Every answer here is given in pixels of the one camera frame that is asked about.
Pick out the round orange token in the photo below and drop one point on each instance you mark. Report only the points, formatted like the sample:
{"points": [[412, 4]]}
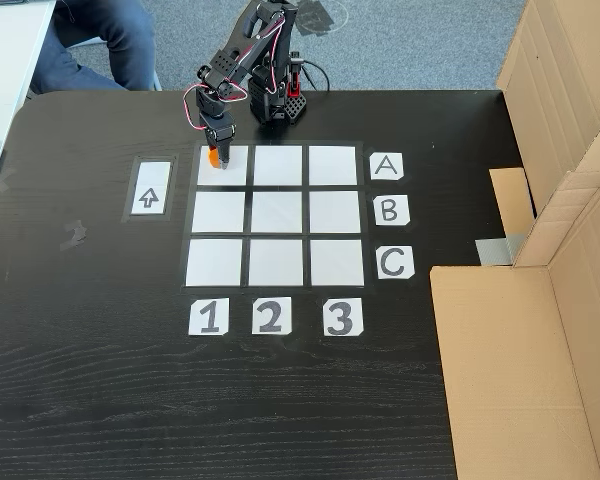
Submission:
{"points": [[212, 159]]}

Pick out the white nine-square paper grid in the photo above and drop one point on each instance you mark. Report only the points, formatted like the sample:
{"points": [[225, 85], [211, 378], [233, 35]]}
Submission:
{"points": [[277, 215]]}

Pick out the white arrow paper sheet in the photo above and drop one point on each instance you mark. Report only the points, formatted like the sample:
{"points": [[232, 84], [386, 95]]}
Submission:
{"points": [[150, 187]]}

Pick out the red black table clamp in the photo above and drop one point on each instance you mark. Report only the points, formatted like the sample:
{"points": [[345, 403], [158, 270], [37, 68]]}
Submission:
{"points": [[294, 80]]}

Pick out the black floor tape patch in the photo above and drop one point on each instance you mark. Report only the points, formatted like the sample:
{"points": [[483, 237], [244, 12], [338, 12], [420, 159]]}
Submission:
{"points": [[320, 17]]}

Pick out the person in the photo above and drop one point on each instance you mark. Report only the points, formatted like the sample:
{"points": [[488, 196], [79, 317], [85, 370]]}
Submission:
{"points": [[90, 45]]}

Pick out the paper sheet number 1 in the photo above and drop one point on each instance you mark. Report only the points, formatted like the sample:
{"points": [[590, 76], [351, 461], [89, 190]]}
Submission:
{"points": [[208, 317]]}

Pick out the paper sheet letter A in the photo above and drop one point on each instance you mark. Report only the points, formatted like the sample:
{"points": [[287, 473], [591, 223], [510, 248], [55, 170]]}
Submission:
{"points": [[386, 166]]}

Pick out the paper sheet number 2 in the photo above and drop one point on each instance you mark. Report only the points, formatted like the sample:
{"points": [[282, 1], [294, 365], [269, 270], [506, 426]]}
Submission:
{"points": [[271, 315]]}

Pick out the clear tape scraps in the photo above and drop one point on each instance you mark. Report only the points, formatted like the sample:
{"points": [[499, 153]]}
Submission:
{"points": [[74, 235]]}

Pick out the paper sheet letter B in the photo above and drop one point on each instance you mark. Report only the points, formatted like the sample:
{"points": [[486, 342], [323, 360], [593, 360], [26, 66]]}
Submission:
{"points": [[391, 210]]}

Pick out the paper sheet number 3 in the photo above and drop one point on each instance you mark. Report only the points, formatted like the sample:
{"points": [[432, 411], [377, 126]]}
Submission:
{"points": [[342, 317]]}

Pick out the paper sheet letter C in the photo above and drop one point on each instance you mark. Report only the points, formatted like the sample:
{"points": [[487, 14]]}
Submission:
{"points": [[394, 262]]}

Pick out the white desk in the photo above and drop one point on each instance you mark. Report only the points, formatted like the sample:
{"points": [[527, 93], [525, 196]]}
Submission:
{"points": [[5, 75]]}

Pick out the brown cardboard screen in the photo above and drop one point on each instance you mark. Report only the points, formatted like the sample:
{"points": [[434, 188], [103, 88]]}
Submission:
{"points": [[555, 75], [505, 375]]}

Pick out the grey duct tape strip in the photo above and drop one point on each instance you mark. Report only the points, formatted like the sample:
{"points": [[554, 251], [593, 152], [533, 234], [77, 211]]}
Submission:
{"points": [[497, 250]]}

